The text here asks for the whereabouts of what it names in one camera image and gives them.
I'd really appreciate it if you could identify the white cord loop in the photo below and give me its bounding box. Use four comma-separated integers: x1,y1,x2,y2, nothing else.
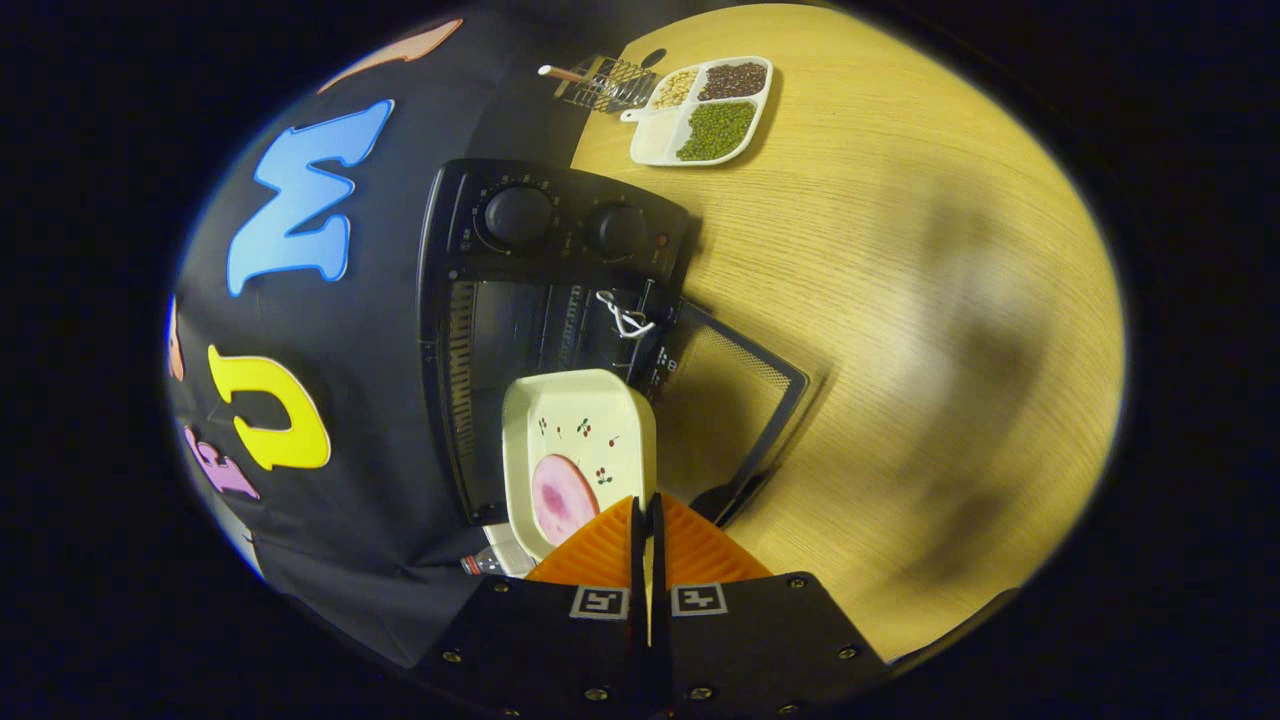
596,289,658,340

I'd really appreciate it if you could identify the pink ham slice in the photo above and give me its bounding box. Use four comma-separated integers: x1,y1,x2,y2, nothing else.
530,454,602,547

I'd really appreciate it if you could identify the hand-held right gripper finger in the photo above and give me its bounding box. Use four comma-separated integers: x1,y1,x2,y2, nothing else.
652,492,893,720
413,494,653,720

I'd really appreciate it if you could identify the cream floral plate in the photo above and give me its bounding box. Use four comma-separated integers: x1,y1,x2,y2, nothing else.
499,368,659,564

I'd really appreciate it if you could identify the white divided bean dish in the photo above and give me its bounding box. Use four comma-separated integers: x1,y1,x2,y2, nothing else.
619,55,775,168

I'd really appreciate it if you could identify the black electric oven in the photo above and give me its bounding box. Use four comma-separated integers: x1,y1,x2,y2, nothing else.
417,157,812,530

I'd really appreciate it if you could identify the metal wire holder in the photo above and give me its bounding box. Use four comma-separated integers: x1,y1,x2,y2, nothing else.
553,55,662,115

